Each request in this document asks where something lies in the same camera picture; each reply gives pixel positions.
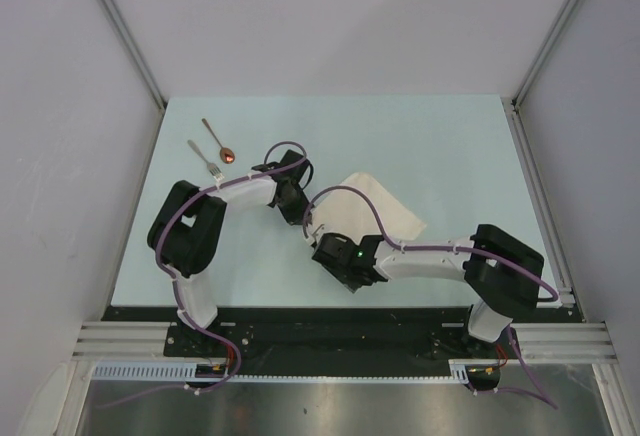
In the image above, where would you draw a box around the white cloth napkin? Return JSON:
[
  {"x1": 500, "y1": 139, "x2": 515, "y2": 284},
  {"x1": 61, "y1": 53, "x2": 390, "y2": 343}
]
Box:
[{"x1": 306, "y1": 172, "x2": 427, "y2": 243}]

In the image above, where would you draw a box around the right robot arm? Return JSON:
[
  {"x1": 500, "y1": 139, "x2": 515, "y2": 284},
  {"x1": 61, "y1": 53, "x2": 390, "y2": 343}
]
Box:
[{"x1": 311, "y1": 224, "x2": 544, "y2": 357}]

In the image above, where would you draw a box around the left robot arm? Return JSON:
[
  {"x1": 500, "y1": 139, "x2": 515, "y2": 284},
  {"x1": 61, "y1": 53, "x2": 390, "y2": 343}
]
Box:
[{"x1": 147, "y1": 141, "x2": 314, "y2": 356}]

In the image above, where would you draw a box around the copper spoon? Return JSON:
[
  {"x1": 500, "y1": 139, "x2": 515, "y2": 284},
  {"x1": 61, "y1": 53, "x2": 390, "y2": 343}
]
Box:
[{"x1": 201, "y1": 118, "x2": 236, "y2": 165}]

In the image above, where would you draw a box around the silver fork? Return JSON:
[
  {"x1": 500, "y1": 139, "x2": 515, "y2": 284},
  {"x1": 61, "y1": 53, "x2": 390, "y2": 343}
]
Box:
[{"x1": 187, "y1": 140, "x2": 224, "y2": 182}]

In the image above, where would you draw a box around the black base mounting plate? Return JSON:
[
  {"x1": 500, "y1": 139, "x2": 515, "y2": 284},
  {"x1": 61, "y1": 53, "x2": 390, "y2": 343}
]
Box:
[{"x1": 103, "y1": 306, "x2": 515, "y2": 378}]

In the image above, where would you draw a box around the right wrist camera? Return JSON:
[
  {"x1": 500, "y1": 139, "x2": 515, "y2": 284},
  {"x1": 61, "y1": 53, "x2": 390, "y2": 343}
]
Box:
[{"x1": 304, "y1": 224, "x2": 325, "y2": 248}]

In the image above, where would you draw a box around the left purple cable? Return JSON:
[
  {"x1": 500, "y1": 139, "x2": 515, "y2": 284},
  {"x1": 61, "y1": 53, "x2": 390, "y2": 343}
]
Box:
[{"x1": 155, "y1": 140, "x2": 309, "y2": 407}]

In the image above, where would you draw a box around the purple cable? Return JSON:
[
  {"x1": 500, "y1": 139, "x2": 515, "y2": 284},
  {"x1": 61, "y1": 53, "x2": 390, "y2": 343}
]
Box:
[
  {"x1": 155, "y1": 140, "x2": 309, "y2": 407},
  {"x1": 302, "y1": 185, "x2": 560, "y2": 410}
]

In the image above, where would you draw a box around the white slotted cable duct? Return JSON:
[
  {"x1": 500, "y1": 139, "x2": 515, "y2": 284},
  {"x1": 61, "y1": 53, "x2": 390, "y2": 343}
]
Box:
[{"x1": 92, "y1": 360, "x2": 506, "y2": 385}]

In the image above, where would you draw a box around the right aluminium frame post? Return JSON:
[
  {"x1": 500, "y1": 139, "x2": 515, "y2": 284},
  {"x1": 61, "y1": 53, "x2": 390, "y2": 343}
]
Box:
[{"x1": 514, "y1": 0, "x2": 609, "y2": 107}]

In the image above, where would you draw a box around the aluminium frame post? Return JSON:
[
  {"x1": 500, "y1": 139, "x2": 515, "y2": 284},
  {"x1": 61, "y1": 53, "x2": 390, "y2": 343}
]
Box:
[
  {"x1": 96, "y1": 0, "x2": 168, "y2": 113},
  {"x1": 514, "y1": 0, "x2": 609, "y2": 107}
]

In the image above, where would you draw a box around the aluminium cross rail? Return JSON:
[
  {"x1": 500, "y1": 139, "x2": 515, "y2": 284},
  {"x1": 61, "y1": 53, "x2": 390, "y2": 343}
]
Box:
[{"x1": 73, "y1": 321, "x2": 618, "y2": 364}]

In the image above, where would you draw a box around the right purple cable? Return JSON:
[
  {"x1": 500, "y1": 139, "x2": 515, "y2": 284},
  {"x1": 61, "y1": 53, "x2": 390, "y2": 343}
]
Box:
[{"x1": 302, "y1": 185, "x2": 560, "y2": 410}]

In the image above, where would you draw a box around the left aluminium frame post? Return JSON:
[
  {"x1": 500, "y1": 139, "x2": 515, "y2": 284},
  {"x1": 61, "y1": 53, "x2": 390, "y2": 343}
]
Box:
[{"x1": 96, "y1": 0, "x2": 168, "y2": 113}]

